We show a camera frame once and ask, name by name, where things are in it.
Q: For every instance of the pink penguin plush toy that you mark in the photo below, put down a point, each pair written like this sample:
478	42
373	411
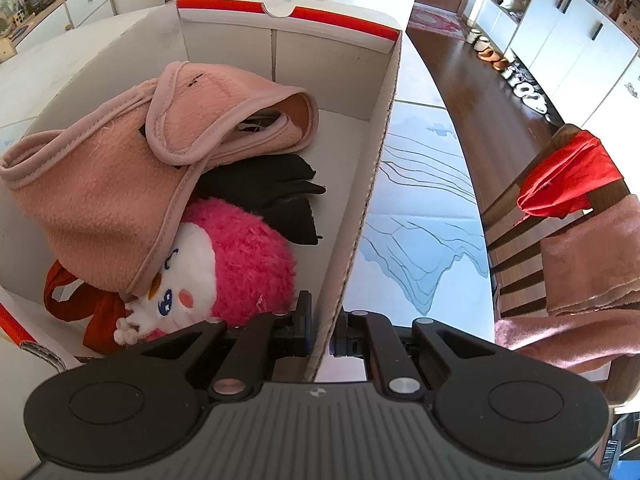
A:
224	264

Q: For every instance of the red patterned rug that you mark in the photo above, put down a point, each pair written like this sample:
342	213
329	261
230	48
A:
437	21

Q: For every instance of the red cloth on chair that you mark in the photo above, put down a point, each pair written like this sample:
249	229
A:
560	184

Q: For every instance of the red and white cardboard box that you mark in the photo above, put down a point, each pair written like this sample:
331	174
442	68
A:
343	59

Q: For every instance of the white tall cabinet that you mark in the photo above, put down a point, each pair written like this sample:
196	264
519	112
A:
573	50

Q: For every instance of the blue patterned table mat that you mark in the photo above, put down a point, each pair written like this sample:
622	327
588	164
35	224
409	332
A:
400	224

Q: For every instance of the pink scarf on chair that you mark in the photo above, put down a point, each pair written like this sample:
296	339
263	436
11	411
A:
591	276

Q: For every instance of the pink fleece hat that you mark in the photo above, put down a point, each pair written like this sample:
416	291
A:
109	191

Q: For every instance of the black dotted glove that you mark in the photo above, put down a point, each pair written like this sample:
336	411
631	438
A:
276	188

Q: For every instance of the white wooden sideboard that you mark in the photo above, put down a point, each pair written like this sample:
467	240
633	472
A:
60	17

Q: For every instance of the red cloth in box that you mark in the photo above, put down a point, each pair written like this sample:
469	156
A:
102	309

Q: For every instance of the wooden chair beside table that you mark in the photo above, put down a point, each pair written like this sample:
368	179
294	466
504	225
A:
621	385

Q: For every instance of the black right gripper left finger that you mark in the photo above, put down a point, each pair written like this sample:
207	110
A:
231	363

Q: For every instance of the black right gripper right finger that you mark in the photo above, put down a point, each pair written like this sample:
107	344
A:
405	363

